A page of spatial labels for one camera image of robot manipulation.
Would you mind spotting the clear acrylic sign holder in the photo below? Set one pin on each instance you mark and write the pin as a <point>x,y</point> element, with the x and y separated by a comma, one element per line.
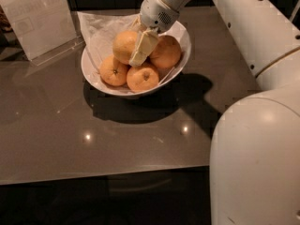
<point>46,29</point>

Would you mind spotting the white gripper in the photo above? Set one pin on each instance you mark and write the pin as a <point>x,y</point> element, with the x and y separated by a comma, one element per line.
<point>155,13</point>

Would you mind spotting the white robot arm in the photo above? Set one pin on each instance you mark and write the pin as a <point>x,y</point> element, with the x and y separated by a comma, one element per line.
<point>255,150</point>

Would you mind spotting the orange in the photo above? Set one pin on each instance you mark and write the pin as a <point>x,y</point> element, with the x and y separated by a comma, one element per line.
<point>113,72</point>
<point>142,78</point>
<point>167,52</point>
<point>123,46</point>

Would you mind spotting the white ceramic bowl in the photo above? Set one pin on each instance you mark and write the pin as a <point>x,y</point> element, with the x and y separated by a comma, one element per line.
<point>179,32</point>

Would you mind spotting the white paper liner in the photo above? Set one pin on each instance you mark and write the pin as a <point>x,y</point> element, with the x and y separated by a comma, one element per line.
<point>99,32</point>

